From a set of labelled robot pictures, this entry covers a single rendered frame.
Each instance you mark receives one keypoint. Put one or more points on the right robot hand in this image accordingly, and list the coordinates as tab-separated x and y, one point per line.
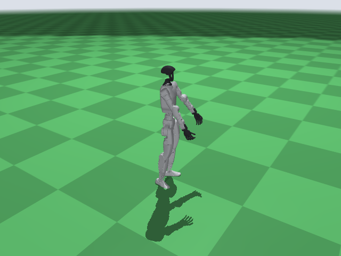
187	133

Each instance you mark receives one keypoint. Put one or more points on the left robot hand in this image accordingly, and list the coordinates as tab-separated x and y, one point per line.
197	117

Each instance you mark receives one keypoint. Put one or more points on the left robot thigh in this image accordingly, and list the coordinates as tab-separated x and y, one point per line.
176	133

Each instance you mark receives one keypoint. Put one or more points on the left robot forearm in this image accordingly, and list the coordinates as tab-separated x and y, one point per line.
189	105

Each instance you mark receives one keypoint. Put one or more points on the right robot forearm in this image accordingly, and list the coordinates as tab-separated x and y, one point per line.
178	118

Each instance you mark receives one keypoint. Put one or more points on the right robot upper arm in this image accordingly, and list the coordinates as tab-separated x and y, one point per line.
166	96

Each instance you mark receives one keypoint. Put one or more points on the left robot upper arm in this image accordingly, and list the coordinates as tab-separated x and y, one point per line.
181	96

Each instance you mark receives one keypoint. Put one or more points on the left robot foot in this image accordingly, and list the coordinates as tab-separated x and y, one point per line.
172	173

